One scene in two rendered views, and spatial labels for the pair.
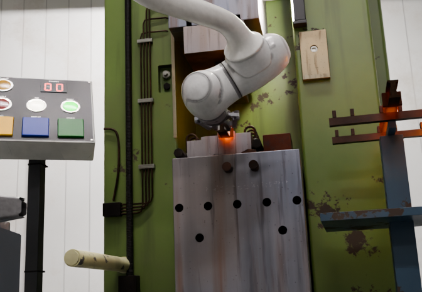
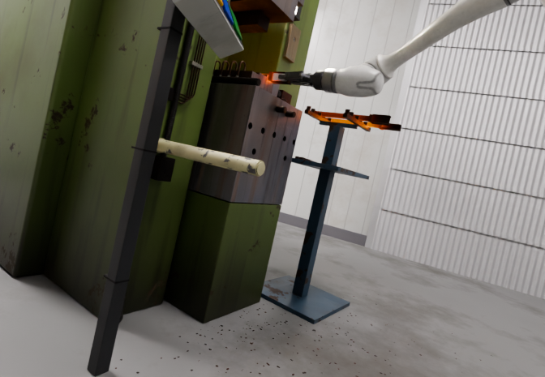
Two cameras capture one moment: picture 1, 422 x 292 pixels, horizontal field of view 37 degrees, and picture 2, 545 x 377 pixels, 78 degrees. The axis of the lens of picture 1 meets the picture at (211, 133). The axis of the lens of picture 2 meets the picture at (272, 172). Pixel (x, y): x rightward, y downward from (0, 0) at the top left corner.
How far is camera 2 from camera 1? 1.72 m
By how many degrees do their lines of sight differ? 68
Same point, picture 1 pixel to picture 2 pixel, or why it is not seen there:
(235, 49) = (391, 70)
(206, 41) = not seen: outside the picture
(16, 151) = (208, 22)
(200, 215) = (258, 135)
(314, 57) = (293, 45)
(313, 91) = (283, 66)
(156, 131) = not seen: hidden behind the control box
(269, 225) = (281, 153)
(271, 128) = not seen: hidden behind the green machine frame
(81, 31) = not seen: outside the picture
